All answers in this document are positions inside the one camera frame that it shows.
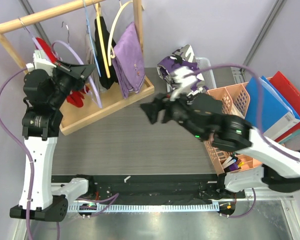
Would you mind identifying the white slotted cable duct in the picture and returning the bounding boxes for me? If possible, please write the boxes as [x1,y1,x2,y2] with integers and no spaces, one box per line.
[67,202,220,213]

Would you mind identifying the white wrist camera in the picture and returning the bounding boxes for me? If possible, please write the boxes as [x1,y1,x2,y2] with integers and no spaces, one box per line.
[169,66,197,102]
[26,49,56,77]

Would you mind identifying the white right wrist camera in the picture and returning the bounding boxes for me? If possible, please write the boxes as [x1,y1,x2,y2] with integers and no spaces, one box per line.
[169,66,197,102]

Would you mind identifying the black trousers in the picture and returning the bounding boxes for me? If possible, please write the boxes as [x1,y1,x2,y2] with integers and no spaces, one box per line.
[93,16,121,90]

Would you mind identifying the cream white hanger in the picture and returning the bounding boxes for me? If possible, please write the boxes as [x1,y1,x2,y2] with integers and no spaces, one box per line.
[107,0,133,67]

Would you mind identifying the light blue hanger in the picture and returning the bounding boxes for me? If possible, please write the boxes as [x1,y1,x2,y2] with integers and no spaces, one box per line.
[82,0,102,77]

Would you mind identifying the red trousers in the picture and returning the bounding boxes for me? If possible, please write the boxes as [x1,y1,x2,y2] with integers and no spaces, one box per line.
[50,40,93,108]

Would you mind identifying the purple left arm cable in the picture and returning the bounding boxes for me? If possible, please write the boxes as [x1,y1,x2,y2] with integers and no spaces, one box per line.
[0,68,119,240]

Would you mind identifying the pink desk organizer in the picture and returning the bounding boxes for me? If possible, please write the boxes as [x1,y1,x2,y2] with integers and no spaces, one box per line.
[204,83,262,175]

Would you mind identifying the yellow hanger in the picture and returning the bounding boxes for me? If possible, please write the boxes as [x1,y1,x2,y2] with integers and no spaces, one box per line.
[94,3,111,79]

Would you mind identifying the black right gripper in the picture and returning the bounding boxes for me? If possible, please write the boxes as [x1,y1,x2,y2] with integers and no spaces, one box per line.
[140,84,207,141]

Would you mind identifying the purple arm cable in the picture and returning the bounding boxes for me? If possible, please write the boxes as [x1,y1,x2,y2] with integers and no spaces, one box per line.
[0,68,119,240]
[184,63,300,219]

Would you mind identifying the aluminium rail frame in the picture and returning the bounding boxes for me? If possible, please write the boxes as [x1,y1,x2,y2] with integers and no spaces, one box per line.
[13,179,300,240]

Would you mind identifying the blue folder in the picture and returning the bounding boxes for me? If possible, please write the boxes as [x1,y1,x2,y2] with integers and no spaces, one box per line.
[245,76,300,142]

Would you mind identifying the purple camouflage trousers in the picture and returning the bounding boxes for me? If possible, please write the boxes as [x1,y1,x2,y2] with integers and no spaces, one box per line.
[156,44,209,98]

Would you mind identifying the lilac plastic hanger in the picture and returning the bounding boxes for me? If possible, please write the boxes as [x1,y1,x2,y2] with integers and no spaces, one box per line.
[54,21,103,109]

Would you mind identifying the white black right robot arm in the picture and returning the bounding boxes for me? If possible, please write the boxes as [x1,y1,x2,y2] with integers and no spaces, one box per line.
[140,93,300,198]

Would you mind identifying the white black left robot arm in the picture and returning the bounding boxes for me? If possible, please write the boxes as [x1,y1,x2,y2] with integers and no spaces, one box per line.
[9,61,97,223]

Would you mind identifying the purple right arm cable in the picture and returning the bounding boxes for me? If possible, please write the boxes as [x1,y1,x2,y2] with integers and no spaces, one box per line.
[184,63,300,219]

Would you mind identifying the white plastic basket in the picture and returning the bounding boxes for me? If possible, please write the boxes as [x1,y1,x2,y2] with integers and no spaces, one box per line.
[157,54,217,92]

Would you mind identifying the red folder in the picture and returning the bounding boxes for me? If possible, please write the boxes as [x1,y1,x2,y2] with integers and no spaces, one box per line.
[268,71,300,143]

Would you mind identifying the wooden clothes rack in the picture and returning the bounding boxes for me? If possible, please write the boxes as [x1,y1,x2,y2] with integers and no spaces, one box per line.
[0,0,155,136]

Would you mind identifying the teal folder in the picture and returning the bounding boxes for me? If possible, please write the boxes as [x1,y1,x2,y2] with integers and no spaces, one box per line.
[279,129,300,144]

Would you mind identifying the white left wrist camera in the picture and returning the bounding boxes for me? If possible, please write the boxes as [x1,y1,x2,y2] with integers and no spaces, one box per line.
[26,49,56,77]

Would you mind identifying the lilac hanger with red trousers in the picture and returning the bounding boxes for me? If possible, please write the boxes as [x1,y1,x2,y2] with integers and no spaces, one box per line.
[18,18,58,63]

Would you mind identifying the grey trousers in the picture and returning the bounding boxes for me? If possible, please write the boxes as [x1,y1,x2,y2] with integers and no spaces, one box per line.
[84,32,102,91]

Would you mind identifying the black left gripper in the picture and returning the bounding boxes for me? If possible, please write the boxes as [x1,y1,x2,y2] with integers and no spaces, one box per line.
[48,59,95,108]

